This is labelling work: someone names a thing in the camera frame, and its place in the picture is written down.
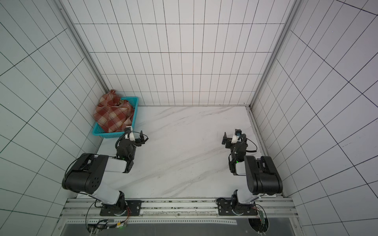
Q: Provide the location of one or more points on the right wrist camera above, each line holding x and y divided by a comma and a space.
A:
236, 136

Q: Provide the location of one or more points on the right control board with wires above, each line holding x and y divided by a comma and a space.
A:
260, 224

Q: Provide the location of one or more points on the aluminium mounting rail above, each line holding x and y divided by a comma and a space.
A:
178, 208

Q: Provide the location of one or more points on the left control board with wires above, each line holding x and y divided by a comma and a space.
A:
105, 225

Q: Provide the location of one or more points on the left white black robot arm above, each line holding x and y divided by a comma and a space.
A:
85, 175

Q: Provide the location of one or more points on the control board with wires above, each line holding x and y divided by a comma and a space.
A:
105, 225
260, 224

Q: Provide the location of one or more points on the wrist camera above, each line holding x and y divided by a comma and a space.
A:
129, 133
236, 136

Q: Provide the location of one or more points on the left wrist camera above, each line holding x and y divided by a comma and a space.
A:
129, 133

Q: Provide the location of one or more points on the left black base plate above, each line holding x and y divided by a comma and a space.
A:
130, 207

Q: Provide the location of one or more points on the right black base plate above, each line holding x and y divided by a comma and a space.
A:
230, 207

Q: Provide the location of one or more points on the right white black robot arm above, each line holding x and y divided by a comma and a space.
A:
261, 175

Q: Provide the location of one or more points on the red plaid skirt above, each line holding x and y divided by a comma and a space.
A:
112, 113

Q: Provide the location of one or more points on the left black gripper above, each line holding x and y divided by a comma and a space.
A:
139, 142

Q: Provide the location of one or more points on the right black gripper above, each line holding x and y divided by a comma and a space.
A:
226, 139

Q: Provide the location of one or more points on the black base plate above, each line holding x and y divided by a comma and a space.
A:
130, 207
230, 207

